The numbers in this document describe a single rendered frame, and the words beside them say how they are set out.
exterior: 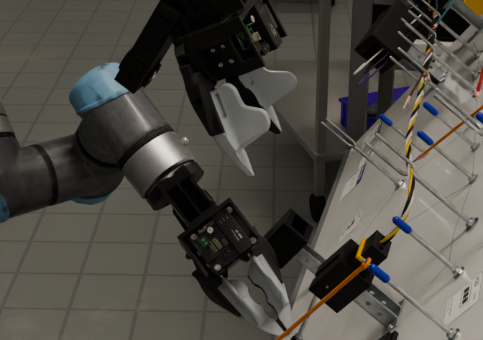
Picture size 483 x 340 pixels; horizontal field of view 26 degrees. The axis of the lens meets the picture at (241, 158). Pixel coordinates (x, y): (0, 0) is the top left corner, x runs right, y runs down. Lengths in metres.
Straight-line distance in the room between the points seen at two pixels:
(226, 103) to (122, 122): 0.21
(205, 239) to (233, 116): 0.19
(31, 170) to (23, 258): 2.24
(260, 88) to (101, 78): 0.21
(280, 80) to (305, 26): 4.56
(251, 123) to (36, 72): 4.08
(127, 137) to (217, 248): 0.16
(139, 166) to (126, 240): 2.34
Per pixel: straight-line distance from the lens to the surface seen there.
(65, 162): 1.22
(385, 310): 1.10
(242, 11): 0.95
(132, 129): 1.16
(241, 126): 0.98
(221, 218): 1.12
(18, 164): 1.21
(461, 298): 1.00
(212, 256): 1.11
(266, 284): 1.16
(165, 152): 1.15
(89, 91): 1.18
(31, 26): 5.71
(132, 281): 3.26
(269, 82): 1.04
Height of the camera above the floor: 1.70
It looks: 25 degrees down
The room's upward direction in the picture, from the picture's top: straight up
